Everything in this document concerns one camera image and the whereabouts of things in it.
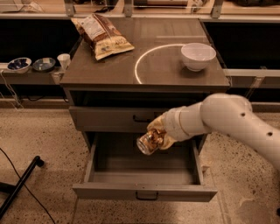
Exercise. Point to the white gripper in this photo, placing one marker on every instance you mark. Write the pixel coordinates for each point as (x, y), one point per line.
(172, 123)

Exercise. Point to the orange patterned can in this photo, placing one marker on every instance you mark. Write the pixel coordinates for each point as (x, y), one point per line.
(151, 141)

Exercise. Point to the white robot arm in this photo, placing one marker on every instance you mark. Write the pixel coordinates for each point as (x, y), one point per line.
(229, 114)

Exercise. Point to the grey open middle drawer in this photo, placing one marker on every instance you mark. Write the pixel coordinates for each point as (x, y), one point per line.
(118, 170)

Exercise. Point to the grey drawer cabinet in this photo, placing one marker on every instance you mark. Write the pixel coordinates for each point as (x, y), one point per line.
(150, 76)

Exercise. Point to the grey upper drawer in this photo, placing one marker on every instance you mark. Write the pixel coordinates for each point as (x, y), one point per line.
(113, 119)

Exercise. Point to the white bowl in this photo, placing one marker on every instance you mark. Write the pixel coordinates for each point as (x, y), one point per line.
(197, 56)

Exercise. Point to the brown chip bag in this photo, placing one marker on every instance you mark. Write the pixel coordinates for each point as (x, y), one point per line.
(101, 35)

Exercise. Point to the grey side shelf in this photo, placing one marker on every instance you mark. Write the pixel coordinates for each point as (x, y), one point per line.
(31, 77)

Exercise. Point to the white paper cup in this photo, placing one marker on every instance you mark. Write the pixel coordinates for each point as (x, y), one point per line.
(64, 60)

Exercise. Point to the dark blue bowl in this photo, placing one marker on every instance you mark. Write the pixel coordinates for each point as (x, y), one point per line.
(44, 65)

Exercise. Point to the blue patterned bowl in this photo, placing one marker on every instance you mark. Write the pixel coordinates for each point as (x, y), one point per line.
(19, 65)

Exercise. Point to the black stand leg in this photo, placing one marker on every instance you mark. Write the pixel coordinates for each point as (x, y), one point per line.
(12, 191)

